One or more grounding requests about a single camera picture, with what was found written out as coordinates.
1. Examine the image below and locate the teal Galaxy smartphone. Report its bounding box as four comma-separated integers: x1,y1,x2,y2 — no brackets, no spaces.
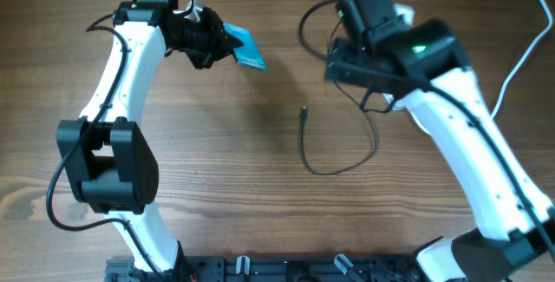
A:
223,23,267,71

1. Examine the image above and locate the black USB charging cable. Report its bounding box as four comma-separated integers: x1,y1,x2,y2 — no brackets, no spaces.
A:
299,21,396,177

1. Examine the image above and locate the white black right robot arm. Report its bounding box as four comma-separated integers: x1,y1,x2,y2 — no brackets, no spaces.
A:
322,0,554,281

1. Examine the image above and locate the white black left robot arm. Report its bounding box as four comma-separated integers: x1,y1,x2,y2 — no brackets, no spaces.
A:
52,0,251,281

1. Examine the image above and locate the white power strip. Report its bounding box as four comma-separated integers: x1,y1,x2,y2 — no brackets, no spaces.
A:
382,93,406,111

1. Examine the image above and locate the white power strip cord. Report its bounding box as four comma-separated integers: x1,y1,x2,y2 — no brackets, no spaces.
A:
407,0,554,138

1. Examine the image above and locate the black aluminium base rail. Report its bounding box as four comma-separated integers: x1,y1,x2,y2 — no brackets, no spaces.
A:
105,253,427,282

